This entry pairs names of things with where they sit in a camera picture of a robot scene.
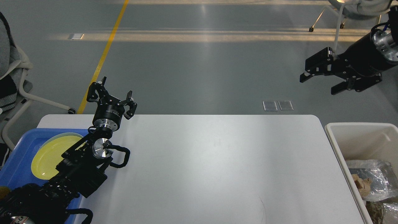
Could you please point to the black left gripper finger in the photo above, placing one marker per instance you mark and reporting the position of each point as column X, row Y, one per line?
column 98, row 94
column 132, row 106

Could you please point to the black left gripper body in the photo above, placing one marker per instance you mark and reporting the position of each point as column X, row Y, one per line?
column 108, row 116

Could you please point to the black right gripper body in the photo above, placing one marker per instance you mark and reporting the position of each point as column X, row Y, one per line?
column 368, row 57

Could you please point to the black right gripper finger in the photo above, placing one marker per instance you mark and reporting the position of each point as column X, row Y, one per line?
column 356, row 84
column 320, row 63

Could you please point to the yellow plate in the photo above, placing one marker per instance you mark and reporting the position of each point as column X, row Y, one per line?
column 44, row 163

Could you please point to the brown paper napkin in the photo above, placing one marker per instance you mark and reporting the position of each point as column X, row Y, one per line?
column 363, row 185

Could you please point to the aluminium foil sheet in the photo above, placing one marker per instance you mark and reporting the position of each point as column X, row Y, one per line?
column 382, row 213
column 384, row 179

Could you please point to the dark teal mug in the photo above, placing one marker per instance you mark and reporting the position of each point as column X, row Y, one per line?
column 4, row 191

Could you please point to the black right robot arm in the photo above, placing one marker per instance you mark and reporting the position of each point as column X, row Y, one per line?
column 391, row 26

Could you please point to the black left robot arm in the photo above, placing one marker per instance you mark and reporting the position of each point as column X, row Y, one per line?
column 82, row 168

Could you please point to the white office chair right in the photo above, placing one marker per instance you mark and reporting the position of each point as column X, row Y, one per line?
column 353, row 10

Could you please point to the white office chair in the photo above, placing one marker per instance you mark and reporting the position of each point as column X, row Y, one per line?
column 15, row 89
column 353, row 10

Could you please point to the pale green plate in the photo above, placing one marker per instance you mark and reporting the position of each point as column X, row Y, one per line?
column 63, row 140

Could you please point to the small clear plastic lid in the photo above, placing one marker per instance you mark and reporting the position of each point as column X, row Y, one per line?
column 270, row 106
column 286, row 105

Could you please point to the white plastic bin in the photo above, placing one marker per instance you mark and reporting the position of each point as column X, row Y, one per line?
column 363, row 141

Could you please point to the white floor socket plate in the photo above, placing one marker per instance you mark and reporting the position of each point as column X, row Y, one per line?
column 76, row 36

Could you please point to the white office chair left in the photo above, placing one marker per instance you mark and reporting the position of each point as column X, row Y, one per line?
column 15, row 89

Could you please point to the blue plastic tray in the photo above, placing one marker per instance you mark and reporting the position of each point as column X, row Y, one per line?
column 18, row 155

